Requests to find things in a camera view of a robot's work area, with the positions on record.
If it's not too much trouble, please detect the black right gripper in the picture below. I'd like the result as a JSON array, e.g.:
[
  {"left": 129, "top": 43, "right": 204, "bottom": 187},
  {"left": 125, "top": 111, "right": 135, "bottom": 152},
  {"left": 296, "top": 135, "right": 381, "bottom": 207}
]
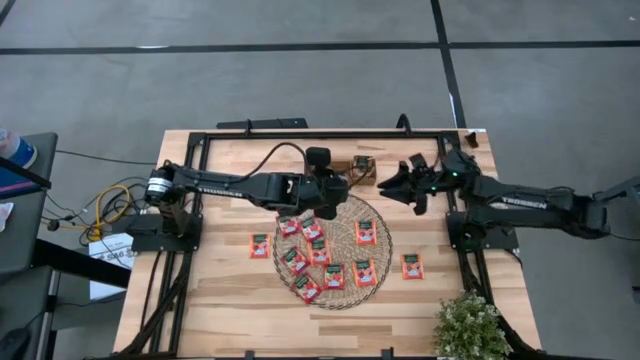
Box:
[{"left": 378, "top": 153, "right": 446, "bottom": 216}]

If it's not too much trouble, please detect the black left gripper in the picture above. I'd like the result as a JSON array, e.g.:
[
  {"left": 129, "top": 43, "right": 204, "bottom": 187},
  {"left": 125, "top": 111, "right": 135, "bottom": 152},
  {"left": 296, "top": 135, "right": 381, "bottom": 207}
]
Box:
[{"left": 299, "top": 145, "right": 350, "bottom": 222}]

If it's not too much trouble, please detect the red tea bag packet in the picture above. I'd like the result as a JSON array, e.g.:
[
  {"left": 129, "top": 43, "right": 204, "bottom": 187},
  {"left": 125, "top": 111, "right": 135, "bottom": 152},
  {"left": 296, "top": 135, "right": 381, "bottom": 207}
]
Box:
[
  {"left": 324, "top": 264, "right": 347, "bottom": 292},
  {"left": 276, "top": 214, "right": 301, "bottom": 239},
  {"left": 300, "top": 216, "right": 325, "bottom": 243},
  {"left": 281, "top": 247, "right": 310, "bottom": 276},
  {"left": 292, "top": 274, "right": 323, "bottom": 306}
]

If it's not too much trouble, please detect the orange tea bag packet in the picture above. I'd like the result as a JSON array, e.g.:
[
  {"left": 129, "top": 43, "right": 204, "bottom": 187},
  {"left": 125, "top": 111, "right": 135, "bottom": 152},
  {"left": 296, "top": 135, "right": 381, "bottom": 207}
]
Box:
[
  {"left": 401, "top": 253, "right": 425, "bottom": 281},
  {"left": 355, "top": 220, "right": 378, "bottom": 246},
  {"left": 353, "top": 259, "right": 380, "bottom": 288},
  {"left": 308, "top": 239, "right": 334, "bottom": 268},
  {"left": 249, "top": 233, "right": 272, "bottom": 260}
]

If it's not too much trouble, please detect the wooden compartment tray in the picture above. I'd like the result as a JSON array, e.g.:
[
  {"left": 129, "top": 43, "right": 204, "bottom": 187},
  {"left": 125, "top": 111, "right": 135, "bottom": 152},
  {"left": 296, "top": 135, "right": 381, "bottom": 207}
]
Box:
[{"left": 329, "top": 156, "right": 378, "bottom": 188}]

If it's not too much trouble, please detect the black power strip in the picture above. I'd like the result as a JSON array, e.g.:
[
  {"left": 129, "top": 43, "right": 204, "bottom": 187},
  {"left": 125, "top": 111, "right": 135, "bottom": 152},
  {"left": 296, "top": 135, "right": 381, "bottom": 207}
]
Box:
[{"left": 216, "top": 117, "right": 309, "bottom": 131}]

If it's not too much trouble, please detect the round woven placemat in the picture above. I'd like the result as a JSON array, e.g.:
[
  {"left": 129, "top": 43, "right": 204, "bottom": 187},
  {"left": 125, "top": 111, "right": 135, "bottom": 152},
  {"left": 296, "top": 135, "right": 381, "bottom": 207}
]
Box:
[{"left": 272, "top": 194, "right": 394, "bottom": 311}]

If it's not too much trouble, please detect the green potted plant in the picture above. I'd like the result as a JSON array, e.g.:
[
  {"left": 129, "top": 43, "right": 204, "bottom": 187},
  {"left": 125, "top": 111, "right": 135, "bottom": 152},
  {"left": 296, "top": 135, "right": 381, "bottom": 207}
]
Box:
[{"left": 432, "top": 291, "right": 514, "bottom": 360}]

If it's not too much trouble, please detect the grey metal stand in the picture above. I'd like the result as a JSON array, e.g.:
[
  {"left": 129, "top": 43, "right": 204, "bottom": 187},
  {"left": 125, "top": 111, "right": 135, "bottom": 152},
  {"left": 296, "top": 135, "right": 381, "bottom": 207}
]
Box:
[{"left": 599, "top": 174, "right": 640, "bottom": 206}]

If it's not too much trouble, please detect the white paper sheet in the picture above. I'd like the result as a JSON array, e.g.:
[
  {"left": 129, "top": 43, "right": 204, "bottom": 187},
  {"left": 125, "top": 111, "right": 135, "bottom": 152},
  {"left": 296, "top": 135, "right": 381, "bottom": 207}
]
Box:
[{"left": 88, "top": 233, "right": 136, "bottom": 301}]

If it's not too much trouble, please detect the black beam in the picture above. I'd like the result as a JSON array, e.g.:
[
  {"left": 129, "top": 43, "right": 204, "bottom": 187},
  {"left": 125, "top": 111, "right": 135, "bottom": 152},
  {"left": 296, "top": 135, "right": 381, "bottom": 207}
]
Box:
[{"left": 32, "top": 238, "right": 132, "bottom": 290}]

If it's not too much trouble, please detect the grey side table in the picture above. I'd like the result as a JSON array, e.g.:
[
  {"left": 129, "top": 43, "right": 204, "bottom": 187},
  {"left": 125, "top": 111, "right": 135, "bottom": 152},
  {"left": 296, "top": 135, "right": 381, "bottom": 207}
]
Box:
[{"left": 0, "top": 132, "right": 59, "bottom": 274}]

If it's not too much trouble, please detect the black bar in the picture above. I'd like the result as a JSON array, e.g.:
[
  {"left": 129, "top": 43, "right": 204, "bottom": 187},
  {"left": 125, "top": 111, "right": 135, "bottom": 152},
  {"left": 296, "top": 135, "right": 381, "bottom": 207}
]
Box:
[{"left": 0, "top": 156, "right": 53, "bottom": 191}]

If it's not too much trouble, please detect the blue white bottle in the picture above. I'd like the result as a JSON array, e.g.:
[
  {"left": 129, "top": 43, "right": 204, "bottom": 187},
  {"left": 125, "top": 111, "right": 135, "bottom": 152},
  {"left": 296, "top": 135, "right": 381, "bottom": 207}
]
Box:
[{"left": 0, "top": 128, "right": 39, "bottom": 170}]

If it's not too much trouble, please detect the blue box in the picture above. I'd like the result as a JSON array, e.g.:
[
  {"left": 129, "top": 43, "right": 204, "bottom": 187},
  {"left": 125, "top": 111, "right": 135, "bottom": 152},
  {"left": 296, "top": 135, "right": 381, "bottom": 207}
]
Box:
[{"left": 0, "top": 167, "right": 44, "bottom": 200}]

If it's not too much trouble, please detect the white paper scrap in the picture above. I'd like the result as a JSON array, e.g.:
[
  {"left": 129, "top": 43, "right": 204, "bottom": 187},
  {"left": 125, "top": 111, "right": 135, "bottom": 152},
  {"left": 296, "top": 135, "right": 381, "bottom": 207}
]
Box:
[{"left": 0, "top": 202, "right": 15, "bottom": 234}]

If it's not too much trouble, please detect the black computer mouse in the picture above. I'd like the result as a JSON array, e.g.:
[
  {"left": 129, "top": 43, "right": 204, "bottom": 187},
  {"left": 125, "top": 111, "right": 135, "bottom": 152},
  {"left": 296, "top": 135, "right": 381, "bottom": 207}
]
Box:
[{"left": 0, "top": 327, "right": 32, "bottom": 360}]

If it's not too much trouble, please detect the black metal table frame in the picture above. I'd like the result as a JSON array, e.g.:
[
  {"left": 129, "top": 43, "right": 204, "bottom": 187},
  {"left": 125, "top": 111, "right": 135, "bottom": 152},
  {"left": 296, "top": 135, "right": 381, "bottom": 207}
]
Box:
[{"left": 117, "top": 128, "right": 544, "bottom": 360}]

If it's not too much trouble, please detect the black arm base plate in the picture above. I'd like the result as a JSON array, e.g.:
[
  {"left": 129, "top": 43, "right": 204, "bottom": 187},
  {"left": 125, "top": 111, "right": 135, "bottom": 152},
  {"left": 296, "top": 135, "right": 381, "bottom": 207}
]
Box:
[
  {"left": 446, "top": 227, "right": 520, "bottom": 253},
  {"left": 124, "top": 214, "right": 202, "bottom": 253}
]

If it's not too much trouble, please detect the yellow cable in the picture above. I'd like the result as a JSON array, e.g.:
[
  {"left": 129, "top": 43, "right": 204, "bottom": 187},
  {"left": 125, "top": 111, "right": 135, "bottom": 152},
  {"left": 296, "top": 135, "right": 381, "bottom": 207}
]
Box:
[{"left": 87, "top": 183, "right": 133, "bottom": 244}]

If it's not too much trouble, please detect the thin black floor cable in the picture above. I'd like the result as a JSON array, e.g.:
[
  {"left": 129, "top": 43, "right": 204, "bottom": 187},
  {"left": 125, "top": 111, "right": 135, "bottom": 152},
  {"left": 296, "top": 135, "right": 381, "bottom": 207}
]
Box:
[{"left": 54, "top": 148, "right": 158, "bottom": 166}]

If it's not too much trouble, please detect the black cable bundle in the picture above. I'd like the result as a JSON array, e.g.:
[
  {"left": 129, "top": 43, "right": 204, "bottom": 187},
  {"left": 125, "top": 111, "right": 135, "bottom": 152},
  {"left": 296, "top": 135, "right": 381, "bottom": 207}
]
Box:
[{"left": 42, "top": 175, "right": 151, "bottom": 246}]

